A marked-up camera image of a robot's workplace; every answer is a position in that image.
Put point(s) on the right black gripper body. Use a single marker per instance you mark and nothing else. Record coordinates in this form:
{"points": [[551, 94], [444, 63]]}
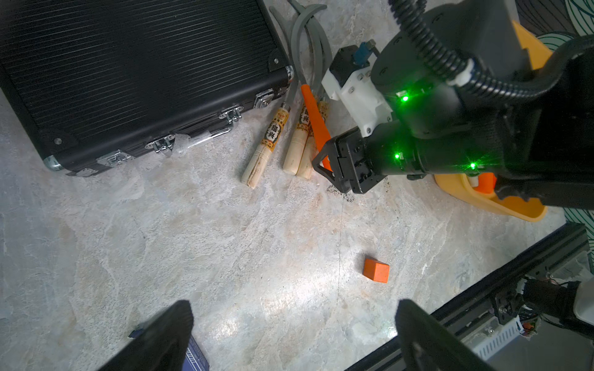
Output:
{"points": [[353, 163]]}

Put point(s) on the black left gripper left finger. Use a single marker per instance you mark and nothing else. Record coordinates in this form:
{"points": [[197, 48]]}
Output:
{"points": [[162, 346]]}

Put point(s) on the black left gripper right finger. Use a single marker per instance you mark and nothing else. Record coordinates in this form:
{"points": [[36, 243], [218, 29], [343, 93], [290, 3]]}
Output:
{"points": [[426, 345]]}

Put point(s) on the orange handle sickle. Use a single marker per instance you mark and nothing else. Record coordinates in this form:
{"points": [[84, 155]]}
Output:
{"points": [[321, 133], [486, 183]]}

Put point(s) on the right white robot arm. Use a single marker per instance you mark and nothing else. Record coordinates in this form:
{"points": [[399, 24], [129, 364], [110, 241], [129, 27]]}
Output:
{"points": [[455, 93]]}

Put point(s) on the black ribbed storage case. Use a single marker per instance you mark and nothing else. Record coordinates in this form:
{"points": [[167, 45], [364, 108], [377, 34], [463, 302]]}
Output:
{"points": [[96, 83]]}

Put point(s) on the blue card pack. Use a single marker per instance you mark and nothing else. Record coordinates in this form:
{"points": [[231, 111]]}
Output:
{"points": [[195, 360]]}

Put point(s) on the small orange block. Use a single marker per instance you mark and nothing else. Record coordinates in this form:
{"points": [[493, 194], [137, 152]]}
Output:
{"points": [[376, 271]]}

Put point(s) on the white slotted cable duct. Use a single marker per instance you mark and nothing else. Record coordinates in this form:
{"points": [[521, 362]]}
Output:
{"points": [[491, 337]]}

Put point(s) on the wooden handle sickle with label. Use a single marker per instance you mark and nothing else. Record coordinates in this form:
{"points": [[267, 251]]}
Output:
{"points": [[265, 149]]}

